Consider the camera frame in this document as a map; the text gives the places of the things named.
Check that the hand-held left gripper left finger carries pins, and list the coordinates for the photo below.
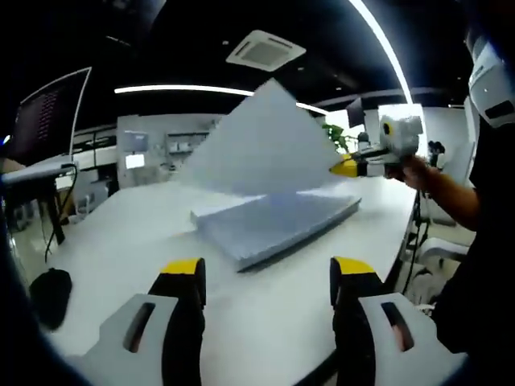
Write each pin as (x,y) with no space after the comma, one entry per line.
(161,321)

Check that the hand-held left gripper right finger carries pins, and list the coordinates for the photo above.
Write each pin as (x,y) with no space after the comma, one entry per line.
(358,321)

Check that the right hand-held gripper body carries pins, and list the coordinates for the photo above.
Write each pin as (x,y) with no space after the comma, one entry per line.
(402,134)

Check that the single white paper sheet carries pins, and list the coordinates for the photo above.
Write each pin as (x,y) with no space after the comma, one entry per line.
(265,144)

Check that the person's right hand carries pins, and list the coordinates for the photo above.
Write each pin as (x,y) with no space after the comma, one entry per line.
(414,173)

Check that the green leafy plant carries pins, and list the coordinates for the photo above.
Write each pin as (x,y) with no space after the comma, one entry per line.
(336,134)

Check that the hanging black monitor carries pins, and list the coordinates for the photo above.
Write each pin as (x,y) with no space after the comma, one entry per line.
(355,112)

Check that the white ceiling light strip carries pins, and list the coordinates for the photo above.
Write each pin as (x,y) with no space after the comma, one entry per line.
(386,44)
(181,88)

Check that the white chest-worn device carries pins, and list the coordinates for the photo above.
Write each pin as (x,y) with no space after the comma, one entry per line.
(491,80)

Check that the white office chair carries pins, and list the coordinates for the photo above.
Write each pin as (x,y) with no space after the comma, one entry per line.
(442,251)

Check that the person's black shirt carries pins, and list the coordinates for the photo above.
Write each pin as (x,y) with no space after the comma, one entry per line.
(483,281)

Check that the white ceiling air vent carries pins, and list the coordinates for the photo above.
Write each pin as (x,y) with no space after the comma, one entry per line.
(265,50)

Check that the black laptop stand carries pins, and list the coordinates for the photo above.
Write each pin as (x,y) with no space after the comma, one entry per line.
(56,217)

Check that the small bright white screen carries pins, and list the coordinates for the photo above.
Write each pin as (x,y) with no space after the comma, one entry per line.
(134,161)

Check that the silver laptop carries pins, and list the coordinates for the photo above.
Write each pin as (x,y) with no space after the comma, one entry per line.
(48,116)

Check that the white wall shelf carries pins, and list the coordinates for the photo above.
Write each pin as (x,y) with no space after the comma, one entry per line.
(187,142)

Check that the small grey wall monitor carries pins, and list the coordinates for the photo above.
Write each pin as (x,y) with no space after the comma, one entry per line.
(136,140)

